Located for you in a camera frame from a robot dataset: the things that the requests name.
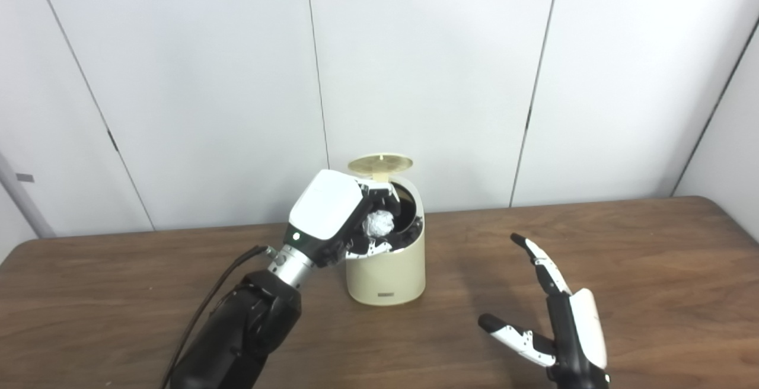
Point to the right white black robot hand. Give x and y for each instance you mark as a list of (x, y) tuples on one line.
[(581, 335)]

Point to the cream-colored desktop bin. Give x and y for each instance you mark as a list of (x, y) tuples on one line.
[(385, 276)]

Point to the black bin liner bag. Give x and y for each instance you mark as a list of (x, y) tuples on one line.
[(412, 226)]

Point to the white paper ball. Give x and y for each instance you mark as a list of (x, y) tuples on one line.
[(379, 225)]

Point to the grey wall tag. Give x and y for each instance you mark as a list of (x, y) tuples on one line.
[(25, 177)]

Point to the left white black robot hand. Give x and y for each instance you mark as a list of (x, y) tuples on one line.
[(326, 205)]

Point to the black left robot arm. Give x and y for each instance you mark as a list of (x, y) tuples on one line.
[(243, 329)]

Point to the black wall panel clip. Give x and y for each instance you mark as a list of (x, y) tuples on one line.
[(112, 140)]

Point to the round cream bin lid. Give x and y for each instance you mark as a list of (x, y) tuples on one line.
[(379, 163)]

